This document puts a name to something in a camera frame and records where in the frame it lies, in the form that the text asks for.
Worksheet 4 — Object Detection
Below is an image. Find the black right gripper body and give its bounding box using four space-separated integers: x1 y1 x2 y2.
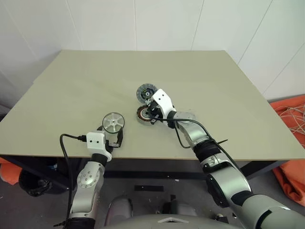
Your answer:
148 101 164 126

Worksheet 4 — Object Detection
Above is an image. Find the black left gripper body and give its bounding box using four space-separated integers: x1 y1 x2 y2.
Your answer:
104 139 120 154

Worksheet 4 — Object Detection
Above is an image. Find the motor housing with copper windings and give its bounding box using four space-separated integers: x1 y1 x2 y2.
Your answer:
136 105 155 125

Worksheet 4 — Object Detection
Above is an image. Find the round silver motor lid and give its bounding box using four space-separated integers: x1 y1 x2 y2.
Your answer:
136 83 158 105

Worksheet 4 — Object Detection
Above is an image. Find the silver spoked rotor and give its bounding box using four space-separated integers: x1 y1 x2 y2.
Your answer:
102 112 126 134

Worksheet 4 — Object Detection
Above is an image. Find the black tape strip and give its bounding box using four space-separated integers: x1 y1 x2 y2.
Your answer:
134 184 165 192

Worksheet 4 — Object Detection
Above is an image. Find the grey rounded shape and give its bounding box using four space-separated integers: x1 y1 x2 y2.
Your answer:
105 195 134 226

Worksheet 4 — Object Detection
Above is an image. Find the black plastic bag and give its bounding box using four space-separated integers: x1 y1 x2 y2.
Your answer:
18 169 52 198

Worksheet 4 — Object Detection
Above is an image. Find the grey robot torso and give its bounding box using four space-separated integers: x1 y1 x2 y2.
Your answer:
100 211 240 229

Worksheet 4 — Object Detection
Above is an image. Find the orange cloth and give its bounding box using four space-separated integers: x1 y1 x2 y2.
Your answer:
0 156 24 186
272 163 305 204
271 94 305 135

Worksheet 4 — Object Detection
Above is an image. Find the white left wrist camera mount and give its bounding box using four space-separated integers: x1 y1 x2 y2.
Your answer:
86 130 112 160

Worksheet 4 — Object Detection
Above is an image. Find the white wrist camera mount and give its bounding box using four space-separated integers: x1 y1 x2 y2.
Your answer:
152 88 177 118
86 130 112 160

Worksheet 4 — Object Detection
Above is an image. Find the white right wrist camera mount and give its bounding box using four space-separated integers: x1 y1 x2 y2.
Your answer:
152 88 177 118

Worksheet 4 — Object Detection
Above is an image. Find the dark table frame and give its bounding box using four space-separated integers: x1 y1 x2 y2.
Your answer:
0 156 285 191

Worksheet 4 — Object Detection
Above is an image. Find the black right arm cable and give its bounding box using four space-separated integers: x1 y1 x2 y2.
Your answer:
162 117 229 150

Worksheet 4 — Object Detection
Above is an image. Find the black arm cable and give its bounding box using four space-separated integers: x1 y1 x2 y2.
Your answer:
59 133 88 221
162 117 229 150

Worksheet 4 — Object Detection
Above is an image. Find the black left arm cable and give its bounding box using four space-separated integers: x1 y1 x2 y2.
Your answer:
59 133 88 221

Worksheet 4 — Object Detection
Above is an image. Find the tangled white cord pile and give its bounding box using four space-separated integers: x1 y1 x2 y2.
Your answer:
274 99 305 135

